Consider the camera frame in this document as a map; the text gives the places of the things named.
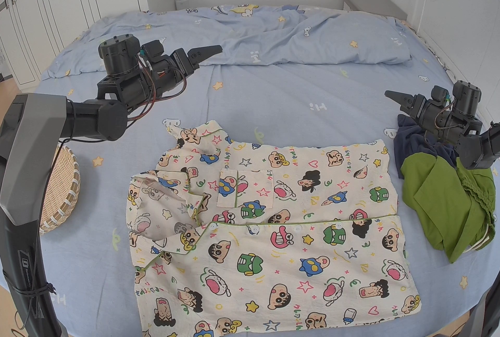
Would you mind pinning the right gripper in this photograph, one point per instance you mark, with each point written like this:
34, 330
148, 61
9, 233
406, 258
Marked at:
427, 114

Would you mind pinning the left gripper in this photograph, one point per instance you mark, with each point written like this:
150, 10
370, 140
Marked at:
175, 68

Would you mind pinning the white printed pyjama top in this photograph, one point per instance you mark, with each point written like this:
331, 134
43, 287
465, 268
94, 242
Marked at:
297, 218

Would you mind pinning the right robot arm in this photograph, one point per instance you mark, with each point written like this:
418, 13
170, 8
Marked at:
474, 150

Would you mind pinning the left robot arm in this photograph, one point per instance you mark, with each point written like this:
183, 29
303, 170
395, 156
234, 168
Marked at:
35, 140

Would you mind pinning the dark blue garment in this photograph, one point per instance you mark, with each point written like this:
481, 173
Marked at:
410, 140

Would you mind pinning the round woven basket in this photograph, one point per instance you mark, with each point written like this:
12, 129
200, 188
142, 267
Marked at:
62, 187

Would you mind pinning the green shorts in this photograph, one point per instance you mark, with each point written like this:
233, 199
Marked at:
441, 202

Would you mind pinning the pale blue quilt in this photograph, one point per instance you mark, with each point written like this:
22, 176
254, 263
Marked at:
273, 36

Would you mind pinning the grey bedside table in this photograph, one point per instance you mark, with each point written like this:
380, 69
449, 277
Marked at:
371, 3

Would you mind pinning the white wardrobe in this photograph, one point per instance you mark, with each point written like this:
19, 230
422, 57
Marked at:
58, 7

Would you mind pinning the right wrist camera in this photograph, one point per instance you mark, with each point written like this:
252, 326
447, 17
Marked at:
439, 95

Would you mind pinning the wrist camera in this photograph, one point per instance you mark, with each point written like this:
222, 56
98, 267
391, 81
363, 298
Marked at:
439, 95
152, 51

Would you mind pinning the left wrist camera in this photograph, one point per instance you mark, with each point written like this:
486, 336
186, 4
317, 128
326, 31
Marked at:
152, 51

